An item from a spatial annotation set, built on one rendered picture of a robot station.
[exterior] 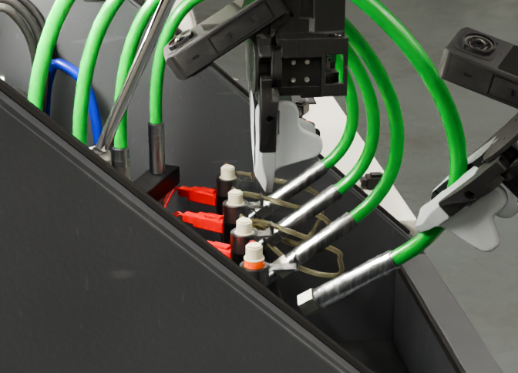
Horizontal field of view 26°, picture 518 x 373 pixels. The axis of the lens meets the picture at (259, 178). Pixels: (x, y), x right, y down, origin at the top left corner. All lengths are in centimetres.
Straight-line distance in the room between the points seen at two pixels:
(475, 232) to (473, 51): 15
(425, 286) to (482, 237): 47
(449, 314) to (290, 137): 38
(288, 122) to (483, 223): 21
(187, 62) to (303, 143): 13
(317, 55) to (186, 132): 40
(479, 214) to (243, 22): 26
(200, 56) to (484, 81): 26
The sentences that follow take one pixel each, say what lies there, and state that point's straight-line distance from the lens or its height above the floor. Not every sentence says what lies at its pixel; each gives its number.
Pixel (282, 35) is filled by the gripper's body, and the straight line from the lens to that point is 97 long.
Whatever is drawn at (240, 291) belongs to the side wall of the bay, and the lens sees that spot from 68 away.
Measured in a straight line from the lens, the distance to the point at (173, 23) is 122.
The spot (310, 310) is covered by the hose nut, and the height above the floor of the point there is 109.
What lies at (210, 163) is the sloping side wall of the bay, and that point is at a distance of 135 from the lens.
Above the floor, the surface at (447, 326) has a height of 95.
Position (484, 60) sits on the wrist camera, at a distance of 82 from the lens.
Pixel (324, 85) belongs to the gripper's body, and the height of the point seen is 127.
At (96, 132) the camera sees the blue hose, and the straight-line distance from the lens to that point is 128.
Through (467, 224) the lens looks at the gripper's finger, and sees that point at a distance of 89.
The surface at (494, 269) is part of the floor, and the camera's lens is 371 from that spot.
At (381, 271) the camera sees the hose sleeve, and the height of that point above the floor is 114.
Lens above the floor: 154
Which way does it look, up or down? 20 degrees down
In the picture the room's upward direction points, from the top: straight up
